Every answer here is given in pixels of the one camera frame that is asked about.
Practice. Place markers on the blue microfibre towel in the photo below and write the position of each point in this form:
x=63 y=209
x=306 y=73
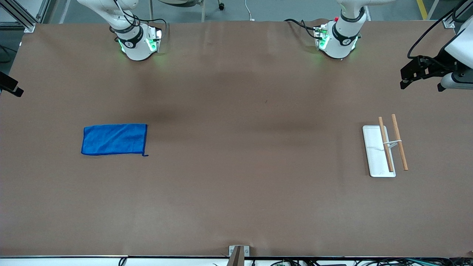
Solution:
x=114 y=139

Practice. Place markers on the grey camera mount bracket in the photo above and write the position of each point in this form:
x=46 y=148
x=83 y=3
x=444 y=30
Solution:
x=238 y=255

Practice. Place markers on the aluminium corner bracket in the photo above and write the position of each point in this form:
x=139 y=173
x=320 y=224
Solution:
x=449 y=24

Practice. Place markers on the white towel rack wooden bars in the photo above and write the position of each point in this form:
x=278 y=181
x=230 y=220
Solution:
x=375 y=155

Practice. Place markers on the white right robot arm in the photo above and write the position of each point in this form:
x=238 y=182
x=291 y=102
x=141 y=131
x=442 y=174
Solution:
x=136 y=51

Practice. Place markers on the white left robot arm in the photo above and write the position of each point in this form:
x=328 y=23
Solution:
x=338 y=46

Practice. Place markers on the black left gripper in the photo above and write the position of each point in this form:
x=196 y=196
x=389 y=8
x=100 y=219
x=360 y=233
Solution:
x=439 y=64

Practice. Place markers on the office chair base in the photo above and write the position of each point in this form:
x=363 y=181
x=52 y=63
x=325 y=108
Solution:
x=202 y=11

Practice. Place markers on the aluminium frame profile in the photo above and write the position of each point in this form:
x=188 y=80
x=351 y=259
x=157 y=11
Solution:
x=22 y=18

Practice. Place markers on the white table edge rail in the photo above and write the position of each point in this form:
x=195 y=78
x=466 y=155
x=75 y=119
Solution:
x=55 y=261

